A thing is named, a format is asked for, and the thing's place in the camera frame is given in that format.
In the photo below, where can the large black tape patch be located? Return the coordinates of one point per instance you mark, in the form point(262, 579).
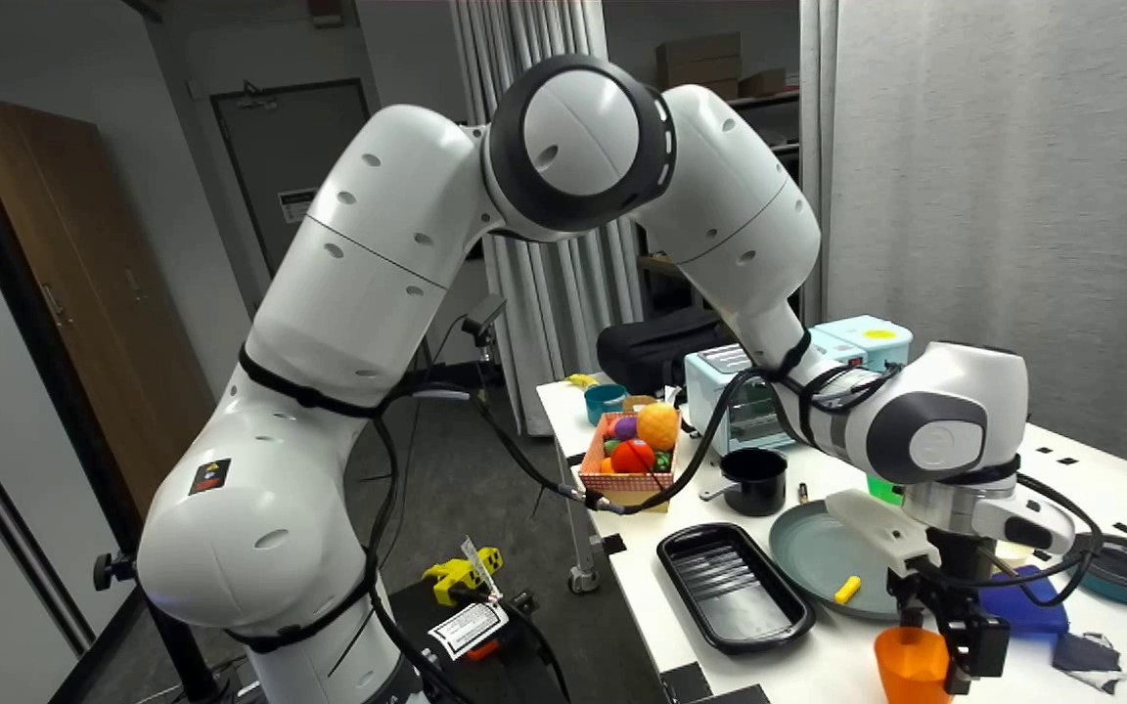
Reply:
point(686, 687)

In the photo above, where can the white cabinet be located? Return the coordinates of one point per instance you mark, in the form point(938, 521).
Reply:
point(17, 549)

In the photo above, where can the brown wooden board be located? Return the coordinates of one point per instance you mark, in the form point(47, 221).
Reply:
point(66, 287)

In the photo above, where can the black metal robot stand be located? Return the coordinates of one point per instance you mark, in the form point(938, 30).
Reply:
point(116, 574)

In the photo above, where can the white paper door sign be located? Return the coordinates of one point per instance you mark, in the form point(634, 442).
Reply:
point(296, 204)

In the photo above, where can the white and red box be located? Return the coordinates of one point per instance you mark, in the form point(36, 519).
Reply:
point(472, 629)

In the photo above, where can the yellow tool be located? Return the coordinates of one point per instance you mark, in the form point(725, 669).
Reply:
point(460, 574)

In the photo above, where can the light grey curtain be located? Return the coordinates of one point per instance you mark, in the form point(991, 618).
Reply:
point(1045, 170)

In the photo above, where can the black grill tray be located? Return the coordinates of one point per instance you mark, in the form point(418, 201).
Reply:
point(731, 594)

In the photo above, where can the white vertical post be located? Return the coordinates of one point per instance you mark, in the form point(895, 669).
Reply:
point(820, 129)

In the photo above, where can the orange plastic cup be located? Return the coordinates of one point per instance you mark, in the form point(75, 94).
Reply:
point(908, 669)

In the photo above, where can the grey round plate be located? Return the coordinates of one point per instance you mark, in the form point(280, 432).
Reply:
point(803, 554)

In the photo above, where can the black tape strips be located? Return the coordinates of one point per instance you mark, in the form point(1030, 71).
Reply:
point(741, 698)

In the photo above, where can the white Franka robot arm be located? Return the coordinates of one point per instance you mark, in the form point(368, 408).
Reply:
point(368, 260)

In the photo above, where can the light blue toaster oven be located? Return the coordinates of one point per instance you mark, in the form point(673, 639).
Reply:
point(867, 346)

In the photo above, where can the metal storage shelf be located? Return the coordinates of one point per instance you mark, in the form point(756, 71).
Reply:
point(759, 80)

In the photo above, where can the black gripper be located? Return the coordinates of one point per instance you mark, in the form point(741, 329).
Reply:
point(961, 579)

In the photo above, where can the purple plush fruit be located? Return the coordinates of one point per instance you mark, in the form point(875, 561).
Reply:
point(623, 429)

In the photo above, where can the bunched white curtain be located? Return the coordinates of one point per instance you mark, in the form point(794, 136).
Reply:
point(550, 325)

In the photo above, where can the black backpack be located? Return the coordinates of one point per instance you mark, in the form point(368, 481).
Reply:
point(645, 348)

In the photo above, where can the orange checked fruit basket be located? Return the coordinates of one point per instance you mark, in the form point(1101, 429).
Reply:
point(627, 496)

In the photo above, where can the red plush tomato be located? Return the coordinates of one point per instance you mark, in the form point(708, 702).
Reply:
point(631, 455)

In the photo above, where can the black foil piece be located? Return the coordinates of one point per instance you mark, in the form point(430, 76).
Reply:
point(1086, 651)

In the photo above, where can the grey door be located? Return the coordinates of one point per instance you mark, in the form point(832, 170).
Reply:
point(262, 158)

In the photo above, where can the yellow toy fry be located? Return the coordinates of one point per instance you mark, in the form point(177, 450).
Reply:
point(846, 588)

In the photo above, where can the blue plastic cup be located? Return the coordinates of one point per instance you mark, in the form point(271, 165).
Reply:
point(1028, 611)

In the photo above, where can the red orange plush fruit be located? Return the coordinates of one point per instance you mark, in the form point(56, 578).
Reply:
point(600, 462)

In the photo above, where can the teal pot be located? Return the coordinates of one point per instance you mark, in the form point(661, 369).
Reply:
point(605, 405)

